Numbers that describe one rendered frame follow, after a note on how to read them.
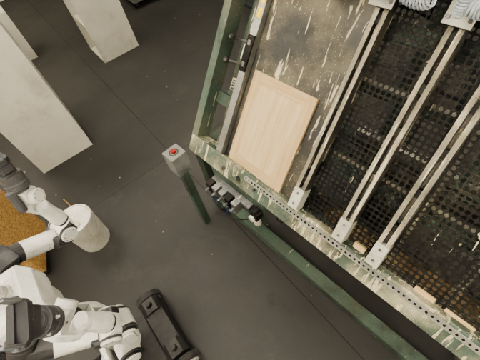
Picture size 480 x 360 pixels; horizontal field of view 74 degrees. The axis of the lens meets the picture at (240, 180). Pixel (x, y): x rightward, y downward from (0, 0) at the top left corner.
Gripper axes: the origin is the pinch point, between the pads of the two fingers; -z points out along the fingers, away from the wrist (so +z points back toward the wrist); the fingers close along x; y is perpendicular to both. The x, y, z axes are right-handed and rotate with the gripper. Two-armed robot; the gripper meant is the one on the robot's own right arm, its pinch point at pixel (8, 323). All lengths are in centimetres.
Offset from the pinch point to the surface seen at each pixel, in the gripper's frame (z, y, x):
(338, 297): 144, 117, -25
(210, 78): 78, 74, 122
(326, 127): 49, 116, 52
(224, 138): 94, 73, 87
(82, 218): 168, -53, 91
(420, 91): 20, 144, 42
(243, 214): 169, 75, 55
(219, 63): 72, 82, 126
